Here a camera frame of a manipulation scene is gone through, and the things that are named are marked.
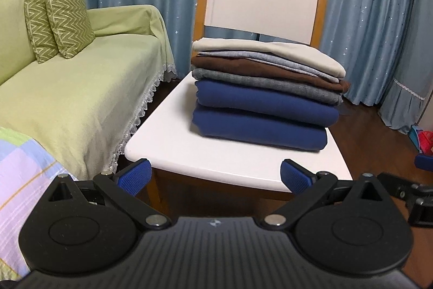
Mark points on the checked blanket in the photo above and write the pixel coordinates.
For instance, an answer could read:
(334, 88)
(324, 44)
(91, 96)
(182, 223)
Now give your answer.
(23, 180)

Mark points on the folded light grey garment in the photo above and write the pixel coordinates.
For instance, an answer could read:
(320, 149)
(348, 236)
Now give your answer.
(236, 54)

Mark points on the green covered sofa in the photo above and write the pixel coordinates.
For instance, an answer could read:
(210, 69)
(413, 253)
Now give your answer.
(67, 99)

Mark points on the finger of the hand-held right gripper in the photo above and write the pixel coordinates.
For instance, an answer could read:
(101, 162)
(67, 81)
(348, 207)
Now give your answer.
(425, 162)
(397, 185)

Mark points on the green zigzag cushion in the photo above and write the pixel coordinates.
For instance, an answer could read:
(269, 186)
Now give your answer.
(69, 18)
(39, 31)

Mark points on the folded blue garment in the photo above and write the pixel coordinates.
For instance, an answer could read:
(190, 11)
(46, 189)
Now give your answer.
(264, 104)
(257, 131)

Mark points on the folded brown garment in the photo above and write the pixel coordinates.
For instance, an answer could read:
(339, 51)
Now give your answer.
(243, 67)

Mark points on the blue lace-trimmed cover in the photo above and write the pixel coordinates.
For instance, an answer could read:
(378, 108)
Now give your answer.
(412, 55)

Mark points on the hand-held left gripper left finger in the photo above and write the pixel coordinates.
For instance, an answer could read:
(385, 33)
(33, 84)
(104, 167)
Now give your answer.
(133, 175)

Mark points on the colourful bag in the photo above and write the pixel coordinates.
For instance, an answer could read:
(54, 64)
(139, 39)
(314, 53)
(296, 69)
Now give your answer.
(423, 140)

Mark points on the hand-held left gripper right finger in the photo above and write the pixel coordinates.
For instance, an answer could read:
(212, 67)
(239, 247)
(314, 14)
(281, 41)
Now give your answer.
(294, 175)

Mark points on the folded dark grey garment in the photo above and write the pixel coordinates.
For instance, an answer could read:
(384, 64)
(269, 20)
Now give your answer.
(253, 82)

